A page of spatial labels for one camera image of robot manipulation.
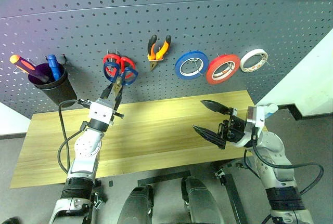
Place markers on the dark rounded shape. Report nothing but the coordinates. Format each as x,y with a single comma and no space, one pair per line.
201,203
136,205

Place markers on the black table crossbar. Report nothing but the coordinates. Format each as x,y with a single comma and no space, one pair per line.
164,178

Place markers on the blue tape roll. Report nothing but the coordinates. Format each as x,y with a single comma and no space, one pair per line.
179,68

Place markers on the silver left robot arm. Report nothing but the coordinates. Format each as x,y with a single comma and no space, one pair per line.
86,148

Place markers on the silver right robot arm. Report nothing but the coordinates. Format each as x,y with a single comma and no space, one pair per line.
275,161

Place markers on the black table leg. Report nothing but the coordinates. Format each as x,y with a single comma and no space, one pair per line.
234,198
89,213

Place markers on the grey perforated pegboard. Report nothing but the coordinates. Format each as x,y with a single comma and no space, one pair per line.
156,13

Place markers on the wide red tape roll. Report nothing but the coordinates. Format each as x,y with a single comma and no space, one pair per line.
210,74

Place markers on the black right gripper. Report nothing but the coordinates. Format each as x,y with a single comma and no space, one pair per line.
234,130

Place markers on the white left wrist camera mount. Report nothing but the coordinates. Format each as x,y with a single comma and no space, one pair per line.
100,112

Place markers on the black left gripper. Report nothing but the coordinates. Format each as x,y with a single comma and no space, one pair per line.
114,110

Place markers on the white tape roll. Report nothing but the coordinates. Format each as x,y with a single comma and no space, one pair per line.
244,61

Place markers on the black plastic cup holder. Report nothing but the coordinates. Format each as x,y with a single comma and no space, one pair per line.
59,91

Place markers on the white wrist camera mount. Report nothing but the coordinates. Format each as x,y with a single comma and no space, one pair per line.
260,120
100,112

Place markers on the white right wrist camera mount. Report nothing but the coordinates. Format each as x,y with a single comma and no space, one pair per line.
260,120

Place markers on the white and blue bottle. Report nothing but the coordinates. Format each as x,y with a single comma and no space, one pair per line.
271,108

